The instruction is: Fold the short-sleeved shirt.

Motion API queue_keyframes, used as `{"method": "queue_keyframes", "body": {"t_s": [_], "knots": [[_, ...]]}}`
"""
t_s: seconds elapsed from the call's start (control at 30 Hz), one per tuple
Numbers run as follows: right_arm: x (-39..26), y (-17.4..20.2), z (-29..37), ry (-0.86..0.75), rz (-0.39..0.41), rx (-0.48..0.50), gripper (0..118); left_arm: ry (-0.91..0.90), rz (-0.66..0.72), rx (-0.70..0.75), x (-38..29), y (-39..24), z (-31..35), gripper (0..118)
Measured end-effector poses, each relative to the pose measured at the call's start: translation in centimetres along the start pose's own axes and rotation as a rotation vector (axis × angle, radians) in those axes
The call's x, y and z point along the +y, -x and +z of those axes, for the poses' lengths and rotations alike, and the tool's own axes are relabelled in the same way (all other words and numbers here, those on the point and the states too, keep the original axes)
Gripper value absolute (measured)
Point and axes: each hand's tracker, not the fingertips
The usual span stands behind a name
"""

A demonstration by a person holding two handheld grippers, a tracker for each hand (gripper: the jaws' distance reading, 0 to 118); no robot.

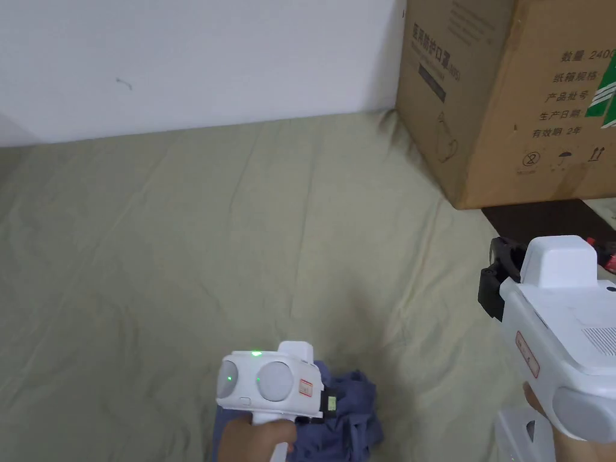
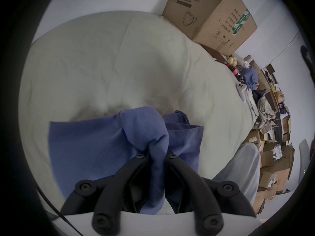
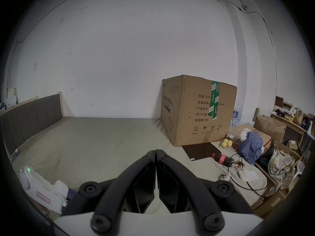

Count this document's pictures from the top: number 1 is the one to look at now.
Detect bed with pale green sheet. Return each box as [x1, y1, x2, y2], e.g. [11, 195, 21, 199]
[0, 108, 616, 462]

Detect large cardboard carton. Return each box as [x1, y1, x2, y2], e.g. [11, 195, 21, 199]
[393, 0, 616, 211]

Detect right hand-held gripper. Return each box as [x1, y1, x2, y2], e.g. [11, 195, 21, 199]
[477, 235, 616, 462]

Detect blue shirt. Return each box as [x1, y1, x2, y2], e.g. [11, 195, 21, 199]
[211, 357, 386, 462]

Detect person's left hand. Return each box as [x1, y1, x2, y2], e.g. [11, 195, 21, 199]
[218, 416, 300, 462]

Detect person's right hand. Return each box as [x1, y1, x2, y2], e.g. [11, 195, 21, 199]
[522, 381, 616, 462]

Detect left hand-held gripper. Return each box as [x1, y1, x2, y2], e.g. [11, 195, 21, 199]
[214, 340, 339, 462]

